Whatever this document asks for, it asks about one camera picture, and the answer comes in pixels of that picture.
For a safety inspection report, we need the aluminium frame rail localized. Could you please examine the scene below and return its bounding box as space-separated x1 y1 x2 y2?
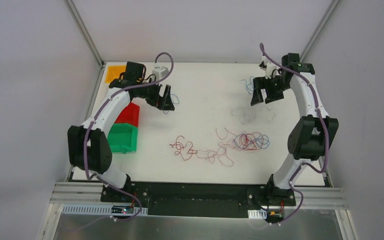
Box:
49 181 113 205

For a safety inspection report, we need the green plastic bin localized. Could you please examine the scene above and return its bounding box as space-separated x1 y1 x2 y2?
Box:
107 123 138 154

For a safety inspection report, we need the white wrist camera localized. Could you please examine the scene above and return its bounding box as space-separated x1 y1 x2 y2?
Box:
258 56 280 79
152 66 169 81

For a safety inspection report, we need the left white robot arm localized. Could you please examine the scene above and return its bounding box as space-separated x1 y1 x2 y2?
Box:
67 61 175 203

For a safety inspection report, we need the blue thin cable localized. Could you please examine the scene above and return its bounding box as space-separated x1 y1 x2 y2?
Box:
232 131 271 151

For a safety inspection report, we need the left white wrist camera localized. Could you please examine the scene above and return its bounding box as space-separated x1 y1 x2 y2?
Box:
152 66 169 81

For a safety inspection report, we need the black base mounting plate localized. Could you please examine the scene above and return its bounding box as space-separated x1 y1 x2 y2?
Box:
100 181 296 218

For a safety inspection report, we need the white thin cable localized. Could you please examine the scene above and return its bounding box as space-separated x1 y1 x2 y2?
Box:
230 105 279 126

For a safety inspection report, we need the red thin cable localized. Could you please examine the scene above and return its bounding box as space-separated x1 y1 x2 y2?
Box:
169 130 266 162

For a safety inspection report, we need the orange plastic bin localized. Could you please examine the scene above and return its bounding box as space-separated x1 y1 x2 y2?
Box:
105 65 126 84

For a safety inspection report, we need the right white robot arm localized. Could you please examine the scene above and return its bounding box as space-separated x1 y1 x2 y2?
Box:
250 53 339 206

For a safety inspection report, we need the red plastic bin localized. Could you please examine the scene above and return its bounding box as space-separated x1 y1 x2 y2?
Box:
114 102 140 127

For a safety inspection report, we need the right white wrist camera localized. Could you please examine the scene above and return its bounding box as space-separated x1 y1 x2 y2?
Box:
258 56 280 79

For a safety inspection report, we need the white slotted cable duct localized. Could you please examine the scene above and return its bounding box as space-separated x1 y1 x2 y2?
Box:
61 204 148 217

